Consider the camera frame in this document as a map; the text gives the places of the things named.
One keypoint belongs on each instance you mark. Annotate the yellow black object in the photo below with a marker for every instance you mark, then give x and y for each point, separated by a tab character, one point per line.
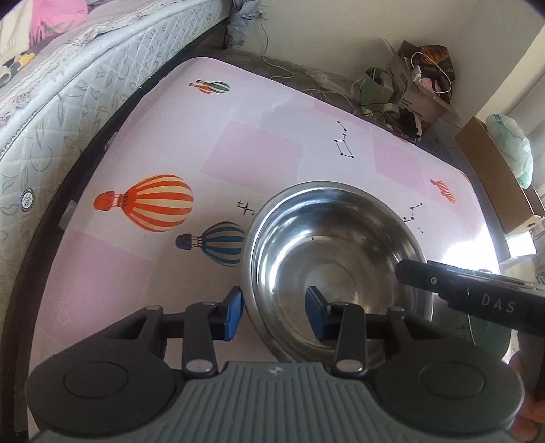
23	60

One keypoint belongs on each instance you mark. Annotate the open cardboard box with clutter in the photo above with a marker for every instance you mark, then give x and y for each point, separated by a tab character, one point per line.
419	91

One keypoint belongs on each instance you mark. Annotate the grey purple blanket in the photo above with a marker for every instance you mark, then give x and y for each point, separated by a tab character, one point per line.
242	23

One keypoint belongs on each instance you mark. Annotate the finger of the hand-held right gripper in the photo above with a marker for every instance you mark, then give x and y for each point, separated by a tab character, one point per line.
419	277

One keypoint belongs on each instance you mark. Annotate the person's right hand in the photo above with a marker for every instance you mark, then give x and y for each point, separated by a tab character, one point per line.
532	409

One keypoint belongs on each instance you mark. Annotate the pink duvet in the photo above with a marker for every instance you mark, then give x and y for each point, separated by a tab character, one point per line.
55	19

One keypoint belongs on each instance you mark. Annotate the long shallow cardboard box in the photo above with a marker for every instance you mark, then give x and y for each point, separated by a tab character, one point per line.
489	170

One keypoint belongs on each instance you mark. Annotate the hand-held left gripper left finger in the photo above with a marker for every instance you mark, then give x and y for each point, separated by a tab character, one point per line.
232	315

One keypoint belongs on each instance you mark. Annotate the small steel bowl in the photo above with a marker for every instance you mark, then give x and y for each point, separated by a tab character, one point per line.
336	264

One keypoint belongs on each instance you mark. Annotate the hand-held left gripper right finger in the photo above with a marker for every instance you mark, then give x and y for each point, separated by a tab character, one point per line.
315	313

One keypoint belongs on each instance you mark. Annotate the beige garment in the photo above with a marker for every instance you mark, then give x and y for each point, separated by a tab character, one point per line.
15	34

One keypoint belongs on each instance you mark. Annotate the pink balloon print table cover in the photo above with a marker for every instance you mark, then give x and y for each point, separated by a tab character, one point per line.
179	140

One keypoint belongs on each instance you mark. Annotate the grey quilted mattress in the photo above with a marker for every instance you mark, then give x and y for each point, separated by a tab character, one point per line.
64	119

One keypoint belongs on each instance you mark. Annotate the tape roll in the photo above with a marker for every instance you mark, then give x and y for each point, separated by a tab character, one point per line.
391	111

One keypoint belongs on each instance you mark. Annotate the green paper bag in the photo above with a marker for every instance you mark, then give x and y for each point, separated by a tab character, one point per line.
374	87

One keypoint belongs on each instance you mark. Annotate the pale green plastic bag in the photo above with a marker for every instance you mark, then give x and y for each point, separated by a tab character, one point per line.
513	145

